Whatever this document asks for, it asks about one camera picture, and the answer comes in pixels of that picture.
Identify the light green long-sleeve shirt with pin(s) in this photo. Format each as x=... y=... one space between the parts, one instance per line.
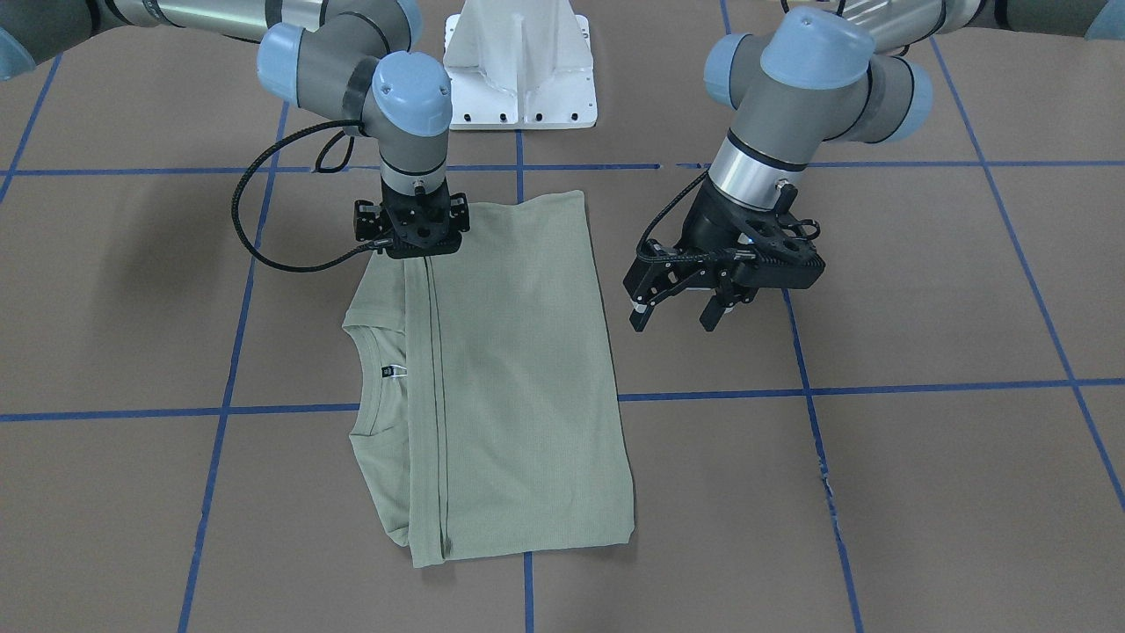
x=488 y=421

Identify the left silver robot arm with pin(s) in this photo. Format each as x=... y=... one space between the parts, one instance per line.
x=825 y=75

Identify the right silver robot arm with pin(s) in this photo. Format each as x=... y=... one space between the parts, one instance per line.
x=351 y=62

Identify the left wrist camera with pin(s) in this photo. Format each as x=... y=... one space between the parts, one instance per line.
x=783 y=249

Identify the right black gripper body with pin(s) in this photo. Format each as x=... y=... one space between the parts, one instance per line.
x=364 y=221

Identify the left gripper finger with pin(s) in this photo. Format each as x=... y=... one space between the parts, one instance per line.
x=644 y=301
x=722 y=302

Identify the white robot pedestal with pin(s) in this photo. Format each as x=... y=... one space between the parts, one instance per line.
x=520 y=66

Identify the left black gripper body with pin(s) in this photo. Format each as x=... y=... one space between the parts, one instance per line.
x=706 y=226

